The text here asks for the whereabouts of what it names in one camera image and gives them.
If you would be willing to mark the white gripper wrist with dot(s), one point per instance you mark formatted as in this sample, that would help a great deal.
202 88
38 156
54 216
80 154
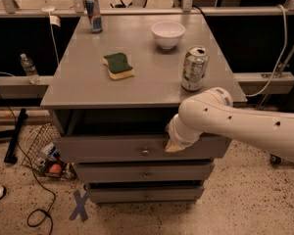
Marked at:
177 137

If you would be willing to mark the grey top drawer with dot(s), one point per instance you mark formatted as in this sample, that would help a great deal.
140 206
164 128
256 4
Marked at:
135 148

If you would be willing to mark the grey drawer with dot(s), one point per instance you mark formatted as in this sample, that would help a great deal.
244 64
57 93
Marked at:
135 148
131 195
144 172

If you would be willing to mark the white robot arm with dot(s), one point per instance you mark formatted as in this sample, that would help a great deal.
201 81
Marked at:
212 112

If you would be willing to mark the grey bottom drawer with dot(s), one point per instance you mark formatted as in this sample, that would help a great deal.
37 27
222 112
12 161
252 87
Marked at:
131 195

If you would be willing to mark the grey drawer cabinet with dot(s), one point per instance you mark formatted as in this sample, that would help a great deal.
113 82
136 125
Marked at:
85 101

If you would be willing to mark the grey middle drawer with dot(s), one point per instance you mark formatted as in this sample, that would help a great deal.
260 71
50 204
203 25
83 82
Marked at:
144 172

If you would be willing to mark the green silver soda can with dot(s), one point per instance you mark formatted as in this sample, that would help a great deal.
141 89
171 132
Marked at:
194 68

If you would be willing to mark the green yellow sponge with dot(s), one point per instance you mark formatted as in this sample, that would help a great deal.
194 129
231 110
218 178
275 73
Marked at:
118 66

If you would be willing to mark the black wheeled cart base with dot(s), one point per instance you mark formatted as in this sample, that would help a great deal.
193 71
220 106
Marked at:
274 160

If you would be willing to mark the blue tape cross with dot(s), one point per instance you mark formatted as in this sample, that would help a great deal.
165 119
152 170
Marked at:
79 210

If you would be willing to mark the white bowl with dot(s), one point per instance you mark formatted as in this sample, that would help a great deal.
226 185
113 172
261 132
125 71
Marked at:
167 34

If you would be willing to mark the blue red energy can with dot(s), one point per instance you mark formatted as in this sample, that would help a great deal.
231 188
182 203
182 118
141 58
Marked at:
94 15

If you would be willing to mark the clear plastic water bottle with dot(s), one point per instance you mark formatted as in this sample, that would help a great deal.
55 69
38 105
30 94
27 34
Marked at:
30 69

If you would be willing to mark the black metal stand leg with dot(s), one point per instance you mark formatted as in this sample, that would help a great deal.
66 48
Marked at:
10 157

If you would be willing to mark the wire basket with items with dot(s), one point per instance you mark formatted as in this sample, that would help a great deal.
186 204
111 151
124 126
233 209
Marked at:
43 157

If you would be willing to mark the white lamp with cord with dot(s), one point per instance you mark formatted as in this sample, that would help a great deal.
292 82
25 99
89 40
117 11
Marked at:
49 9

